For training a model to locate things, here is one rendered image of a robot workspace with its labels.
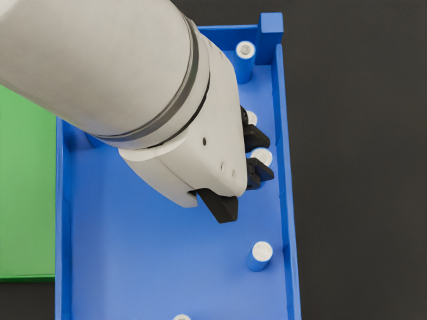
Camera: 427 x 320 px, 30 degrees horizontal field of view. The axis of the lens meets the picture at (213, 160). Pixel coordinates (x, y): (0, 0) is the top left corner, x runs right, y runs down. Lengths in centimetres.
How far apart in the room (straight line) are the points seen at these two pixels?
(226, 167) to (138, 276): 26
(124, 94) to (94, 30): 5
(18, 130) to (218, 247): 54
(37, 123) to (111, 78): 82
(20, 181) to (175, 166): 73
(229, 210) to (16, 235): 67
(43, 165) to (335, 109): 44
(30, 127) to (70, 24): 86
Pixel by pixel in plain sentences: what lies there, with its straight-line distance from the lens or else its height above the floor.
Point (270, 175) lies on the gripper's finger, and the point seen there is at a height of 55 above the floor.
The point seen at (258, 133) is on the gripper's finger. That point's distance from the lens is 58.
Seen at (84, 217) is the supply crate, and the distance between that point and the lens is 73.
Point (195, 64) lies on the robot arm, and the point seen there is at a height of 73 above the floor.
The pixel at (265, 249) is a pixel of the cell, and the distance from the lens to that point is 66.
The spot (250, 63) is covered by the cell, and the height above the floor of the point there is 45.
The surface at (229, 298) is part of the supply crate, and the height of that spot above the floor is 40.
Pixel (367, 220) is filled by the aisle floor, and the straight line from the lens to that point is 117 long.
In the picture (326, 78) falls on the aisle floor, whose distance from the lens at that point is 122.
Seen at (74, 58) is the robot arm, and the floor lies 80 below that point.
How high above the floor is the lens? 112
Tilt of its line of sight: 75 degrees down
